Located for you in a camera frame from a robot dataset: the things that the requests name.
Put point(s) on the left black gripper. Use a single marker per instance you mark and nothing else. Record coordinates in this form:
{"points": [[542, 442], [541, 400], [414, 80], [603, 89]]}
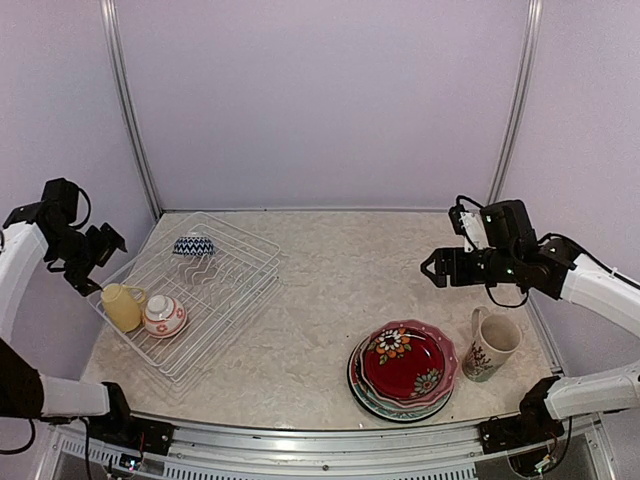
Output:
{"points": [[79, 279]]}

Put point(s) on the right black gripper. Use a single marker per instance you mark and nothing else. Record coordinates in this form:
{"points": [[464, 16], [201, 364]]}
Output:
{"points": [[441, 277]]}

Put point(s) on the yellow ceramic mug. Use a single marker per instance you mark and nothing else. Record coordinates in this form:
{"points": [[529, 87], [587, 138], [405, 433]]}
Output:
{"points": [[123, 305]]}

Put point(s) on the floral green mug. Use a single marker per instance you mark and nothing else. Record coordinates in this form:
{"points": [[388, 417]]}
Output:
{"points": [[495, 338]]}

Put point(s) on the dark patterned plate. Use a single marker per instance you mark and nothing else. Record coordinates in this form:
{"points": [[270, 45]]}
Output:
{"points": [[403, 364]]}

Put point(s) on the red teal patterned plate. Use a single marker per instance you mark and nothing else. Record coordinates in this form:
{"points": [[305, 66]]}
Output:
{"points": [[387, 410]]}

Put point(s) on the black rimmed plate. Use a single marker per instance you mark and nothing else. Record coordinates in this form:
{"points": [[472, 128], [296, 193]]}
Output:
{"points": [[392, 416]]}

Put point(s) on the light green flower plate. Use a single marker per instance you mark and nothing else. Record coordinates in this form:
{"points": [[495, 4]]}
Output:
{"points": [[440, 397]]}

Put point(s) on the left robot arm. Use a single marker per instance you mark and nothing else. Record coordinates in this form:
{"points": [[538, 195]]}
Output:
{"points": [[48, 231]]}

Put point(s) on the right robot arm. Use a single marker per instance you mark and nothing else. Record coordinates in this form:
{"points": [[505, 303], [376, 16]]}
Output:
{"points": [[501, 247]]}

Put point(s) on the white red patterned cup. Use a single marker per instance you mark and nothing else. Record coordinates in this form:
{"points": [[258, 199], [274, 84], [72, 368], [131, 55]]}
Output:
{"points": [[164, 316]]}

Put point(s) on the blue white patterned bowl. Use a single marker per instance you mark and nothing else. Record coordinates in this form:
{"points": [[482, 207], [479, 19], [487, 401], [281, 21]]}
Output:
{"points": [[194, 246]]}

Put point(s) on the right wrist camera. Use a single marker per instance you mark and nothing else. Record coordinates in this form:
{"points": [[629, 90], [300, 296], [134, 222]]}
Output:
{"points": [[468, 225]]}

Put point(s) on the white wire dish rack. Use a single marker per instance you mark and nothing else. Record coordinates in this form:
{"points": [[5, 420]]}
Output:
{"points": [[220, 292]]}

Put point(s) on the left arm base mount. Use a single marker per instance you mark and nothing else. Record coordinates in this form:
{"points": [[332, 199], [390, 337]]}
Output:
{"points": [[135, 432]]}

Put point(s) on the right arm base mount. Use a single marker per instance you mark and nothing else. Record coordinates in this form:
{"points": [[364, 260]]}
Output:
{"points": [[532, 424]]}

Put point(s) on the front aluminium rail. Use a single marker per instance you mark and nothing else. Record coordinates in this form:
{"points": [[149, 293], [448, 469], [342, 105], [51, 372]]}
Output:
{"points": [[207, 451]]}

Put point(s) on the left aluminium frame post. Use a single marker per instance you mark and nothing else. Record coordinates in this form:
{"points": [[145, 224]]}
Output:
{"points": [[117, 60]]}

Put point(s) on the aluminium frame post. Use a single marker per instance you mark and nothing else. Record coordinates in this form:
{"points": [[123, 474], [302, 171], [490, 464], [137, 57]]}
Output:
{"points": [[117, 60], [518, 103]]}

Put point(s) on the right aluminium frame post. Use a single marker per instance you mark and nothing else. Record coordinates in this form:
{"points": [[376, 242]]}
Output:
{"points": [[518, 103]]}

